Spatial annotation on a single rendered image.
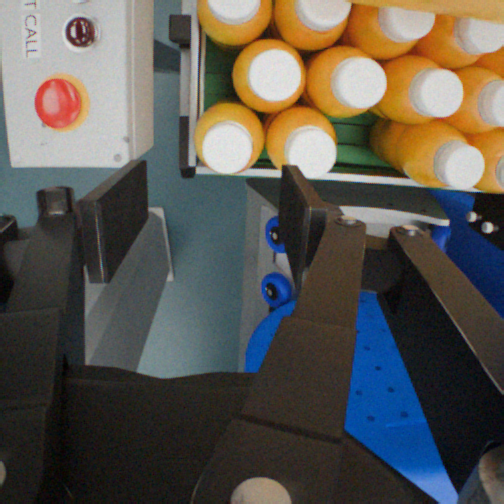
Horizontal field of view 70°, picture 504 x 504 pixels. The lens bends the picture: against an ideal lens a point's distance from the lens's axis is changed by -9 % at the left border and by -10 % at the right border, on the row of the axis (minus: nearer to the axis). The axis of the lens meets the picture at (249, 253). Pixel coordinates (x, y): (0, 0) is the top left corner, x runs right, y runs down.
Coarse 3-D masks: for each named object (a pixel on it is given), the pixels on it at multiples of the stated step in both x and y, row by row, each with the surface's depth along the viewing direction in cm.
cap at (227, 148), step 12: (216, 132) 30; (228, 132) 30; (240, 132) 30; (204, 144) 31; (216, 144) 31; (228, 144) 31; (240, 144) 31; (204, 156) 31; (216, 156) 31; (228, 156) 31; (240, 156) 31; (216, 168) 31; (228, 168) 31; (240, 168) 31
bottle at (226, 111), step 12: (216, 108) 34; (228, 108) 33; (240, 108) 34; (204, 120) 33; (216, 120) 33; (228, 120) 32; (240, 120) 33; (252, 120) 34; (204, 132) 33; (252, 132) 33; (252, 144) 33; (252, 156) 34
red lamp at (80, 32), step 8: (80, 16) 24; (72, 24) 24; (80, 24) 24; (88, 24) 24; (64, 32) 24; (72, 32) 24; (80, 32) 24; (88, 32) 24; (72, 40) 24; (80, 40) 24; (88, 40) 25
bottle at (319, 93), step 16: (336, 48) 32; (352, 48) 31; (320, 64) 32; (336, 64) 31; (320, 80) 32; (304, 96) 39; (320, 96) 33; (336, 96) 31; (336, 112) 33; (352, 112) 33
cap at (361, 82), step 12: (360, 60) 28; (372, 60) 28; (348, 72) 28; (360, 72) 28; (372, 72) 28; (336, 84) 30; (348, 84) 29; (360, 84) 29; (372, 84) 29; (384, 84) 29; (348, 96) 29; (360, 96) 29; (372, 96) 29
